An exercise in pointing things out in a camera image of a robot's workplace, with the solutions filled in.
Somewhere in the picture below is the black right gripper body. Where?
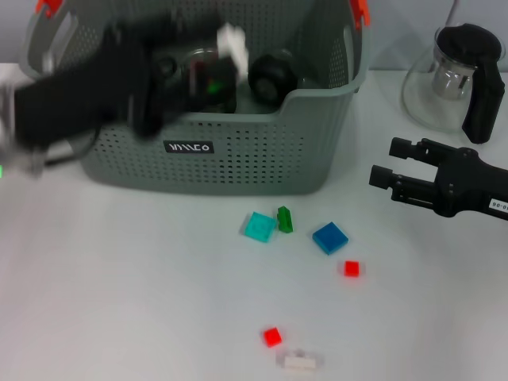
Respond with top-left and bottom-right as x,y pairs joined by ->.
432,148 -> 508,220

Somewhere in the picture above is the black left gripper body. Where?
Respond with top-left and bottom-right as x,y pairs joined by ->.
15,27 -> 167,150

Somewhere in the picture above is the teal square plate brick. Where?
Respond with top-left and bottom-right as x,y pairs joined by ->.
241,211 -> 278,244

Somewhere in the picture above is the white long brick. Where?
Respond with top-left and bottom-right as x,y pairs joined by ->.
283,351 -> 321,372

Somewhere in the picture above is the grey perforated storage bin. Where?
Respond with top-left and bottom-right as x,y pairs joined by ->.
17,0 -> 372,198

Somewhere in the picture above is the blue square plate brick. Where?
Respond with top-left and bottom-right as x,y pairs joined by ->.
312,221 -> 350,256

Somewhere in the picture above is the green stepped brick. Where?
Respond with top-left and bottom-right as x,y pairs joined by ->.
276,205 -> 294,233

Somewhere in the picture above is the glass teapot black handle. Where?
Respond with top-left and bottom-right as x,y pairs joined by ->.
400,22 -> 507,144

